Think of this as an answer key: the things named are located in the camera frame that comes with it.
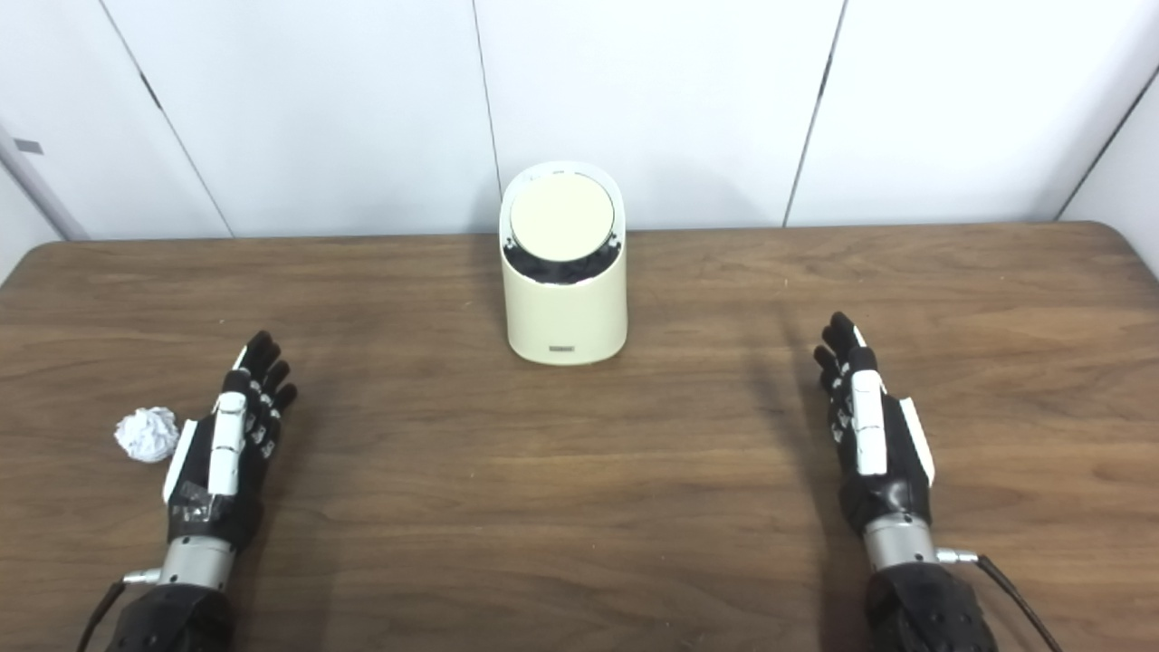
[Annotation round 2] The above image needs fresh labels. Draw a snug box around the cream-colored round bin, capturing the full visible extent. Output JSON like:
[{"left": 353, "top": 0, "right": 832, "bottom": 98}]
[{"left": 499, "top": 161, "right": 628, "bottom": 367}]

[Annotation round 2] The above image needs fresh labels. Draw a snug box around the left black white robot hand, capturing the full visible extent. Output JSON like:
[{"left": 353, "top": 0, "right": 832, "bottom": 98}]
[{"left": 161, "top": 331, "right": 300, "bottom": 553}]

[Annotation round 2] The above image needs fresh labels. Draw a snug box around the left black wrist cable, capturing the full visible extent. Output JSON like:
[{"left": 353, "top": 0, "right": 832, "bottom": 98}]
[{"left": 77, "top": 569, "right": 164, "bottom": 652}]

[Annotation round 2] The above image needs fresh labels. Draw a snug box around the white paper ball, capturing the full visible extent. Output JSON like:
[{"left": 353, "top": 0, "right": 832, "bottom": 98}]
[{"left": 114, "top": 407, "right": 181, "bottom": 464}]

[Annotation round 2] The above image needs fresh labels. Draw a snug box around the cream round bin lid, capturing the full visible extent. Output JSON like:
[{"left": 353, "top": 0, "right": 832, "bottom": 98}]
[{"left": 509, "top": 172, "right": 617, "bottom": 265}]

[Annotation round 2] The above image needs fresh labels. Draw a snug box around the grey wall post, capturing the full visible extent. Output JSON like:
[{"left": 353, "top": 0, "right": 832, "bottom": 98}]
[{"left": 0, "top": 127, "right": 89, "bottom": 242}]

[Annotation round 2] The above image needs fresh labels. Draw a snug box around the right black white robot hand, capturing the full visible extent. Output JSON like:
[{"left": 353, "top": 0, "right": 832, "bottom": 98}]
[{"left": 812, "top": 312, "right": 938, "bottom": 537}]

